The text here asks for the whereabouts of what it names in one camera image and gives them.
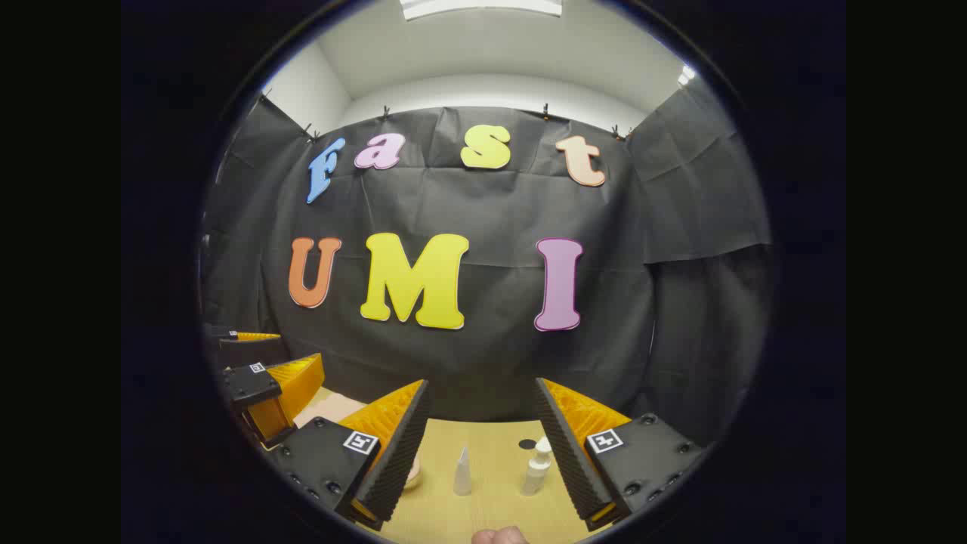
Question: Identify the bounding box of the black backdrop cloth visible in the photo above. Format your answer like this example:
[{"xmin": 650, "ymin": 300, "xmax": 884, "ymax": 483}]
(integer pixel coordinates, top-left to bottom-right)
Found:
[{"xmin": 200, "ymin": 76, "xmax": 773, "ymax": 447}]

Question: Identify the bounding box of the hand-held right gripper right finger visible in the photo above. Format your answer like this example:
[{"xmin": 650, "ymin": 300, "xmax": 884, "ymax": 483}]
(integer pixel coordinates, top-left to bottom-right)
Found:
[{"xmin": 534, "ymin": 377, "xmax": 706, "ymax": 531}]

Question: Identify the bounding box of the long ceiling light panel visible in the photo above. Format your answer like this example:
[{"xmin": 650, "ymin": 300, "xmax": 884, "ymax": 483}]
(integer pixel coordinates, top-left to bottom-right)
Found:
[{"xmin": 399, "ymin": 0, "xmax": 564, "ymax": 21}]

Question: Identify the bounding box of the white pump bottle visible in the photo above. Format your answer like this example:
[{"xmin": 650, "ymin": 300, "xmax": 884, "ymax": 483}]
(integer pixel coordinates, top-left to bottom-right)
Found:
[{"xmin": 520, "ymin": 436, "xmax": 553, "ymax": 497}]

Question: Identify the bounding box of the white squeeze tube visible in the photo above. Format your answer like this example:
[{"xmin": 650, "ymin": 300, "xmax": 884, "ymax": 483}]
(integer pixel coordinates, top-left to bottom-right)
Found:
[{"xmin": 453, "ymin": 444, "xmax": 473, "ymax": 497}]

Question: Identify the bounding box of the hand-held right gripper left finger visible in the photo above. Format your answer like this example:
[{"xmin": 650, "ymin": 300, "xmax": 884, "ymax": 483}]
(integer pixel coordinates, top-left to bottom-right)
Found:
[{"xmin": 266, "ymin": 379, "xmax": 432, "ymax": 530}]

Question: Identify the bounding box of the pink suitcase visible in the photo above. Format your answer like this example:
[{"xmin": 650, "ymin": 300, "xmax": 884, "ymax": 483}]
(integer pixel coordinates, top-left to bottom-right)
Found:
[{"xmin": 293, "ymin": 387, "xmax": 422, "ymax": 492}]

